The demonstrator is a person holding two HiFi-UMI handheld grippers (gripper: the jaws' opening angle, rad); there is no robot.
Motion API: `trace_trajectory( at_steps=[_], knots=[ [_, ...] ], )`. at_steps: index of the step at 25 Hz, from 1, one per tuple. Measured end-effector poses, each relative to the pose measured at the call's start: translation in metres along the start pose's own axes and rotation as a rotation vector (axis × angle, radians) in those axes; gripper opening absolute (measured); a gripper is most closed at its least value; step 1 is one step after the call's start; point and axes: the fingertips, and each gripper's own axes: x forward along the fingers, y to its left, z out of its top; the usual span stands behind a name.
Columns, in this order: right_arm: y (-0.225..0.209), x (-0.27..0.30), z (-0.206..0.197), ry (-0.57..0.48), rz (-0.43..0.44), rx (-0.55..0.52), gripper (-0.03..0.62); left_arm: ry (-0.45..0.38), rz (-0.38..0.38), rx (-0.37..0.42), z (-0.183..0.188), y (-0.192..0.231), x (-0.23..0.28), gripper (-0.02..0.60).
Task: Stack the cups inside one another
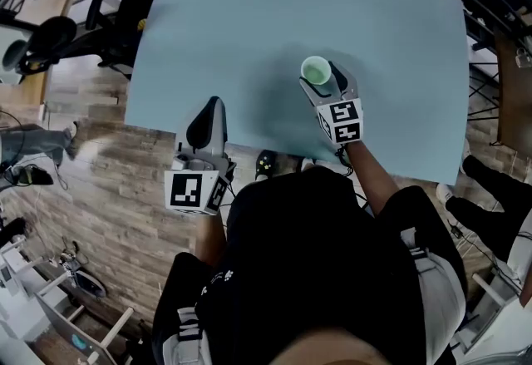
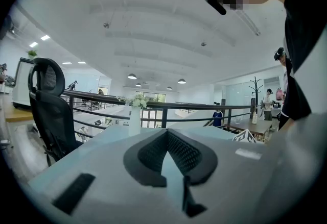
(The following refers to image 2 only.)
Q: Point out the white flower bouquet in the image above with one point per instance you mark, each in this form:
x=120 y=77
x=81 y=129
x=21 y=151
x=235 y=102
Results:
x=138 y=101

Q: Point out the person's black shirt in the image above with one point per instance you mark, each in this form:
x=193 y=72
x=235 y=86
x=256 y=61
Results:
x=304 y=39

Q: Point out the black metal railing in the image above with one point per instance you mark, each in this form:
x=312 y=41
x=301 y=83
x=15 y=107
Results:
x=191 y=105

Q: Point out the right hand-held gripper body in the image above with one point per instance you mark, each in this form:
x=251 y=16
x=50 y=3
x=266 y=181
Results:
x=245 y=137

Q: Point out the white vase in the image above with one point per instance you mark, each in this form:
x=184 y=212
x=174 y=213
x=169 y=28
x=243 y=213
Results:
x=134 y=121

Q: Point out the white bottle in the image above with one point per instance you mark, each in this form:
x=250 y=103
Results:
x=254 y=119

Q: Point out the black mesh office chair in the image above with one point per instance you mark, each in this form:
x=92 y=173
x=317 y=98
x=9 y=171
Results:
x=51 y=115

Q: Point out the small green potted plant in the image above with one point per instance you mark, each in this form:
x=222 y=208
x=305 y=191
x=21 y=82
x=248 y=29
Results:
x=32 y=54

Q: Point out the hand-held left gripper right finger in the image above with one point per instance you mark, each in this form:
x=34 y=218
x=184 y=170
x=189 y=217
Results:
x=230 y=179

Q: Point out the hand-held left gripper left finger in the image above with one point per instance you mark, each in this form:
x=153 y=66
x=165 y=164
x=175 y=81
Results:
x=102 y=161

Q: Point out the black head camera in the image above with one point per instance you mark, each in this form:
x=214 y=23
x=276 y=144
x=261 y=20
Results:
x=215 y=3

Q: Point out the black coat rack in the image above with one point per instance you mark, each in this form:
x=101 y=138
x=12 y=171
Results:
x=256 y=95

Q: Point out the person's right forearm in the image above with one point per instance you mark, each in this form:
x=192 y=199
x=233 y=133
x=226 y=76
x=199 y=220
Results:
x=278 y=131

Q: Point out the white box appliance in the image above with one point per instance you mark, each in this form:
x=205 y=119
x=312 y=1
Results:
x=23 y=85

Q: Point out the clear drinking glass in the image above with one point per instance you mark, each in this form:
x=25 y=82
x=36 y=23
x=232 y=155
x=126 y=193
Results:
x=237 y=121

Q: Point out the brown wooden desk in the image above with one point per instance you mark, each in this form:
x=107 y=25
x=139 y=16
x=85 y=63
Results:
x=253 y=127

